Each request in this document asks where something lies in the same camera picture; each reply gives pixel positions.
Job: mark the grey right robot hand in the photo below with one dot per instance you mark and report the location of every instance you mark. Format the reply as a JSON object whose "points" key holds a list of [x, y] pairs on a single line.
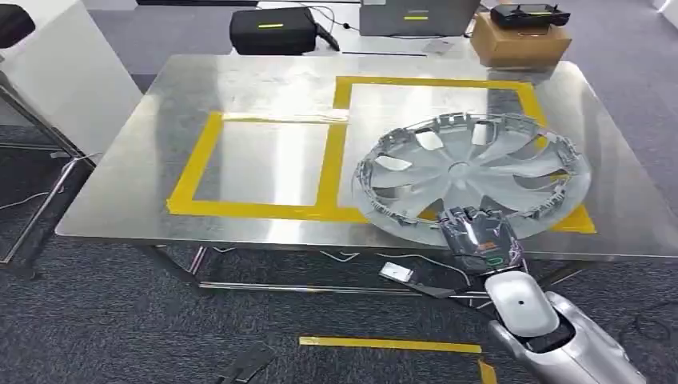
{"points": [[484, 241]]}

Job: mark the silver plastic wheel hubcap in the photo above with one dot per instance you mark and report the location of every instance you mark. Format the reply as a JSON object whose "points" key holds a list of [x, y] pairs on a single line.
{"points": [[476, 175]]}

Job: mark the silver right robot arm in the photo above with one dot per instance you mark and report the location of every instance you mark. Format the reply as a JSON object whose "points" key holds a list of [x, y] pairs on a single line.
{"points": [[529, 312]]}

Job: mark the yellow floor tape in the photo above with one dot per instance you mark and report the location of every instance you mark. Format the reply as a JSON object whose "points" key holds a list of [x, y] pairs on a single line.
{"points": [[392, 344]]}

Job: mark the brown cardboard box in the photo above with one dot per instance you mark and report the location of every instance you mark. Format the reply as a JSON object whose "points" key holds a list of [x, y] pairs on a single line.
{"points": [[519, 46]]}

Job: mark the black remote controller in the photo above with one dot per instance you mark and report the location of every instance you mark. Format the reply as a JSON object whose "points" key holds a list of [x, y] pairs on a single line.
{"points": [[529, 15]]}

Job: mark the steel table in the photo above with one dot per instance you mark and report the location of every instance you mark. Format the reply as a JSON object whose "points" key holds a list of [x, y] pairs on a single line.
{"points": [[47, 206], [265, 85]]}

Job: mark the black carry bag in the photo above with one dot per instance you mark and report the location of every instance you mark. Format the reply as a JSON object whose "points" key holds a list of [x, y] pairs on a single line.
{"points": [[273, 32]]}

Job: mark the white partition panel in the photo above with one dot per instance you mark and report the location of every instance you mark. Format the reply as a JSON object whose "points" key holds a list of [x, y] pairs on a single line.
{"points": [[69, 79]]}

